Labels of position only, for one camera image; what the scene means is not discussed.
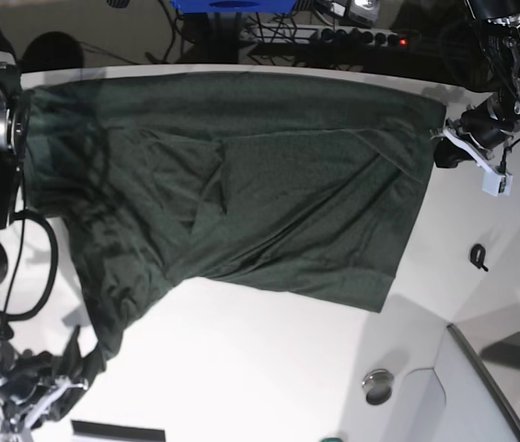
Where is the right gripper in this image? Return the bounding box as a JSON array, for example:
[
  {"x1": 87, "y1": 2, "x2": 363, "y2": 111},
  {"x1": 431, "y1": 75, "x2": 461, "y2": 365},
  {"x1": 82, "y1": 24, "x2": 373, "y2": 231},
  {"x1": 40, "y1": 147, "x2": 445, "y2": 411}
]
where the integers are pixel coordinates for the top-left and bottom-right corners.
[{"x1": 0, "y1": 354, "x2": 89, "y2": 426}]

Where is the blue bin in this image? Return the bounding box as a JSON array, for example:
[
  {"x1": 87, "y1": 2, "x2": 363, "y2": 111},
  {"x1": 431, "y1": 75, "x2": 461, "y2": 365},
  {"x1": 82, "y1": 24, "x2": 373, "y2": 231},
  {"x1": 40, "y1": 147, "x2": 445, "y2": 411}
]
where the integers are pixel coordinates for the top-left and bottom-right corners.
[{"x1": 170, "y1": 0, "x2": 295, "y2": 14}]

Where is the small black clip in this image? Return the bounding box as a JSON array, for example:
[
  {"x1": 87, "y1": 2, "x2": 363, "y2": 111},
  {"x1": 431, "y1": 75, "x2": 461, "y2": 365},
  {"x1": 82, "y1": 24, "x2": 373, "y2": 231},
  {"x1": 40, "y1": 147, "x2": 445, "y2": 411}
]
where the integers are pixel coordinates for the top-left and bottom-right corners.
[{"x1": 468, "y1": 243, "x2": 489, "y2": 272}]

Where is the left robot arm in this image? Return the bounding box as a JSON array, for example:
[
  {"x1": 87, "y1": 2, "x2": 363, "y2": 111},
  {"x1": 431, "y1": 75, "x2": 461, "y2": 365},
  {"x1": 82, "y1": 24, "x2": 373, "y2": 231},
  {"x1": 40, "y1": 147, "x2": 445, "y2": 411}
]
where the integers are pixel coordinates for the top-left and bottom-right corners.
[{"x1": 13, "y1": 11, "x2": 520, "y2": 441}]

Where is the white power strip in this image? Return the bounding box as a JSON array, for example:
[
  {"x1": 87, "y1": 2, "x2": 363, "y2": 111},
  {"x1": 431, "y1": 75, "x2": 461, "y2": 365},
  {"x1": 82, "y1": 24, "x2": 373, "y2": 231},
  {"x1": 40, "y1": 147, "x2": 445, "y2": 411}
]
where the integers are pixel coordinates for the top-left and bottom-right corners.
[{"x1": 242, "y1": 22, "x2": 410, "y2": 50}]

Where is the small green object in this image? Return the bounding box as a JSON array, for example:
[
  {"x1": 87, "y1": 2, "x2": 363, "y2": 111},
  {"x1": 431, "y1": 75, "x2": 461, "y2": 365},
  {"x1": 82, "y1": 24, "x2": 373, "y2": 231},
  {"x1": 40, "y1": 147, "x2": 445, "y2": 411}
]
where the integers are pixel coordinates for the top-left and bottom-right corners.
[{"x1": 320, "y1": 436, "x2": 344, "y2": 442}]

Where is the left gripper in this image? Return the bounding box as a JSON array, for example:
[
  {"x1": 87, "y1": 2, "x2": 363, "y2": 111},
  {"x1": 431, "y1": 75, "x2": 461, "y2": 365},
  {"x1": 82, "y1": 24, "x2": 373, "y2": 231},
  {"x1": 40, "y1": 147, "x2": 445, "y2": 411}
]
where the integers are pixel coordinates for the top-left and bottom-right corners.
[{"x1": 432, "y1": 105, "x2": 520, "y2": 197}]

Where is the round metal table grommet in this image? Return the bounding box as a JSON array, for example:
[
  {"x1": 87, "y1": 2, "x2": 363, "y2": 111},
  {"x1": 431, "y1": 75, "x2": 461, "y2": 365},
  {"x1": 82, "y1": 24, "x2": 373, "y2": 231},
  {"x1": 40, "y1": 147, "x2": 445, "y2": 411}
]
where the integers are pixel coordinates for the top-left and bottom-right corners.
[{"x1": 362, "y1": 368, "x2": 394, "y2": 406}]

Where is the dark green t-shirt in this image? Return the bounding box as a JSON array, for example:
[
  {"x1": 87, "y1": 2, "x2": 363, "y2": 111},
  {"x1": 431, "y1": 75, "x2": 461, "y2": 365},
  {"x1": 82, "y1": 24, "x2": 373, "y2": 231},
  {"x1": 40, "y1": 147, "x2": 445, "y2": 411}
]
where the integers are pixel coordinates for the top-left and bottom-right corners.
[{"x1": 19, "y1": 71, "x2": 447, "y2": 423}]

